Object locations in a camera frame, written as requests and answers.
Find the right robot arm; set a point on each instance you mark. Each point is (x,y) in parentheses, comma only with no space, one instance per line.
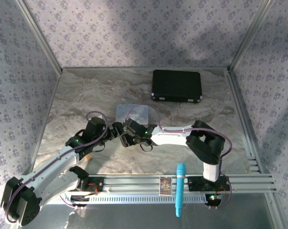
(172,137)

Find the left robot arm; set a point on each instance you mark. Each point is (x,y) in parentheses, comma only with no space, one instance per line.
(48,164)

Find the white and blue sheet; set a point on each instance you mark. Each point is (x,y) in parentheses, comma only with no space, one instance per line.
(134,112)

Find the small picture card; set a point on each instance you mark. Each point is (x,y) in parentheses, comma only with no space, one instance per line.
(165,186)

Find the blue marker pen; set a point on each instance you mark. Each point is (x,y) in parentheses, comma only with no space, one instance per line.
(180,186)

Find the black ribbed hard case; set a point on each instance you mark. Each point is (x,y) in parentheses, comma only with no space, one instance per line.
(176,84)

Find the black controller board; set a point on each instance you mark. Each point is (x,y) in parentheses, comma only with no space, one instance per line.
(213,200)

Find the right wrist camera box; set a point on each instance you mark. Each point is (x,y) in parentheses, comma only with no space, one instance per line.
(134,126)

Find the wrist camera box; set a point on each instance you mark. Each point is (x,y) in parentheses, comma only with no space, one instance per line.
(95,124)
(134,126)

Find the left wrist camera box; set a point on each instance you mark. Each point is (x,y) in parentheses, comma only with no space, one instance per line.
(95,124)

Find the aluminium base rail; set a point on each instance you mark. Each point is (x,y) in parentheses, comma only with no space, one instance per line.
(139,183)

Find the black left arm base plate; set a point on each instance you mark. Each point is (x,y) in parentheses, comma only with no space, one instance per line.
(94,184)

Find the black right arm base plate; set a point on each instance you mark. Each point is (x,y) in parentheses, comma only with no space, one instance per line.
(197,183)

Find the aluminium side frame rail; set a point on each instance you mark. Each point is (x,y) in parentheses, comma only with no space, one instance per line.
(244,124)

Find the aluminium corner post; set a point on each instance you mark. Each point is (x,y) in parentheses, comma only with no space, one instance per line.
(40,35)
(250,33)

